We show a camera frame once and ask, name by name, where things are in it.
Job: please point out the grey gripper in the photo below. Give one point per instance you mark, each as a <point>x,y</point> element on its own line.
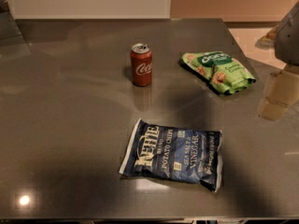
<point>289,37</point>

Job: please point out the red coke can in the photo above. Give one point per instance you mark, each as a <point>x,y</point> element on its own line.
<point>141,63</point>

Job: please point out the green snack bag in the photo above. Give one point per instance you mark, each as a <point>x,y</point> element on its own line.
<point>224,73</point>

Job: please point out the blue Kettle chips bag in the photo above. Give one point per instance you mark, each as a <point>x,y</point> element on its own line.
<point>175,154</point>

